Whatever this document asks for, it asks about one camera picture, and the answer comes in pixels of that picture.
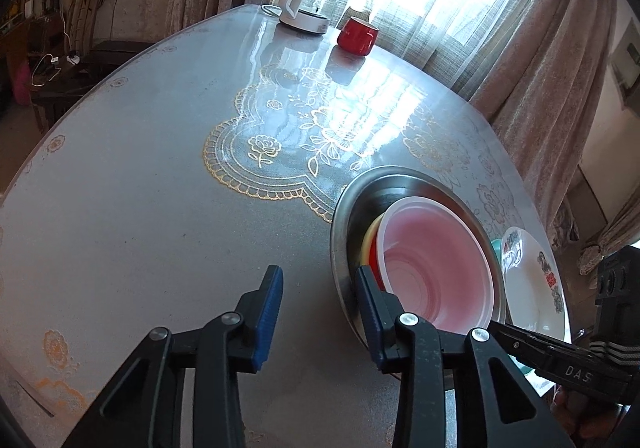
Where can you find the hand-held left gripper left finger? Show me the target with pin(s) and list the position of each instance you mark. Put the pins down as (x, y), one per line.
(267, 313)

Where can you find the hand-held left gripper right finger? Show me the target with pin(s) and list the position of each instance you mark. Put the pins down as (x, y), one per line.
(367, 313)

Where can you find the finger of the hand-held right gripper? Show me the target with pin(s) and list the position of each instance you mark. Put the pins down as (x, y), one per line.
(520, 339)

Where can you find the large patterned white plate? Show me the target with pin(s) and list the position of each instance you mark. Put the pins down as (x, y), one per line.
(530, 298)

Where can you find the yellow bowl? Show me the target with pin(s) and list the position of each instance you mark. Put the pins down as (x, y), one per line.
(369, 248)

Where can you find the red plastic bowl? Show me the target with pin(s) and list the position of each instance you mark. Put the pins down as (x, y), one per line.
(435, 258)

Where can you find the teal plastic plate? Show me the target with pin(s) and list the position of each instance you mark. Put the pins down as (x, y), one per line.
(496, 250)

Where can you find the stainless steel bowl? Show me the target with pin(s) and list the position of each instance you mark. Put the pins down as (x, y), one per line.
(380, 198)

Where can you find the person's right hand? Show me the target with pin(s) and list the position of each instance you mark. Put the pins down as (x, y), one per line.
(575, 415)

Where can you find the red mug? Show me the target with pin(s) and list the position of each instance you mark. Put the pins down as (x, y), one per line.
(355, 37)

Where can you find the white glass electric kettle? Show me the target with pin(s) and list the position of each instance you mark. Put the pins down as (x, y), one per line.
(300, 20)

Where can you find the dark wooden side table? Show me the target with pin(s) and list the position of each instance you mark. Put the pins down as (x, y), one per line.
(75, 82)

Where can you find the white sheer curtain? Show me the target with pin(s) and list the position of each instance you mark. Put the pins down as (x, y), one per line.
(425, 2)

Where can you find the pink container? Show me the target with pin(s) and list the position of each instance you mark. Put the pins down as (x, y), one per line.
(21, 87)

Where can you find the wooden shelf unit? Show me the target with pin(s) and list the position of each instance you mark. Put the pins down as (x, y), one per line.
(15, 42)

